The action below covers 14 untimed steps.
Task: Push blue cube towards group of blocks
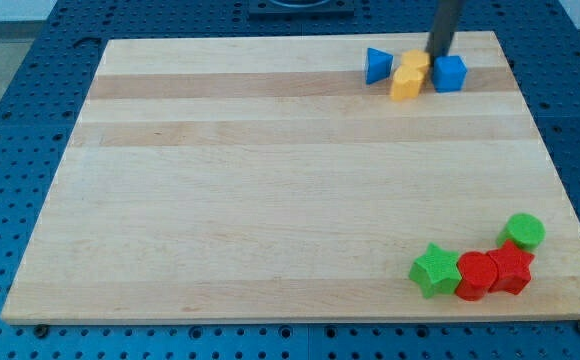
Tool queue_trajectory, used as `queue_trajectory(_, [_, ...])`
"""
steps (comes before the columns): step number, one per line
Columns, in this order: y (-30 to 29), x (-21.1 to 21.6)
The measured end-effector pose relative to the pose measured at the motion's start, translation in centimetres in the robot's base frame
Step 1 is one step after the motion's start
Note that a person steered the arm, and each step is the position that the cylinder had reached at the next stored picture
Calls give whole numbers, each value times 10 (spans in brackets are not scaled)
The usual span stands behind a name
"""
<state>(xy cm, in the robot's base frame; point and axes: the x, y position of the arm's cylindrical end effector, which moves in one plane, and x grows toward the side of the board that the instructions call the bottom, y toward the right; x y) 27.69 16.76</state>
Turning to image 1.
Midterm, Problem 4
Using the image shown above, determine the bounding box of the red cylinder block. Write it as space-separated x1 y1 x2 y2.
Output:
455 251 498 301

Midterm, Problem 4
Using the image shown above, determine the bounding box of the light wooden board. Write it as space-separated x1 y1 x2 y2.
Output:
1 31 580 325

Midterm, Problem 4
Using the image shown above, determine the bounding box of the green star block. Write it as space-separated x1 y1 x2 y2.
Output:
409 242 462 298

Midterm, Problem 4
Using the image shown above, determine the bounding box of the red star block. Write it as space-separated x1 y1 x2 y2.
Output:
486 240 535 295

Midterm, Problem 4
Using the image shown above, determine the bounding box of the blue cube block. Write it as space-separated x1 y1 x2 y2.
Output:
432 55 468 93

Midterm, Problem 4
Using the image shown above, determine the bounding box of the yellow hexagon block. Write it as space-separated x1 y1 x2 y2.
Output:
401 49 431 75

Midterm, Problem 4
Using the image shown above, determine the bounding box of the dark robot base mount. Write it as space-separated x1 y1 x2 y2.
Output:
248 0 355 18

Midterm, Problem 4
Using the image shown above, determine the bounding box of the blue triangle block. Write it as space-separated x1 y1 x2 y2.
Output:
365 48 394 85

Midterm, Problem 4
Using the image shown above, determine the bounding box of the yellow heart block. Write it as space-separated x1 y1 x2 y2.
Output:
390 65 425 101

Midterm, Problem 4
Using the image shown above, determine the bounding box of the green cylinder block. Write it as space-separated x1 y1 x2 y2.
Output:
496 213 546 252

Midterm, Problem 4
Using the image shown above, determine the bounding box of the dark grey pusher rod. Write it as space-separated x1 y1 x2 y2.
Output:
425 0 466 60

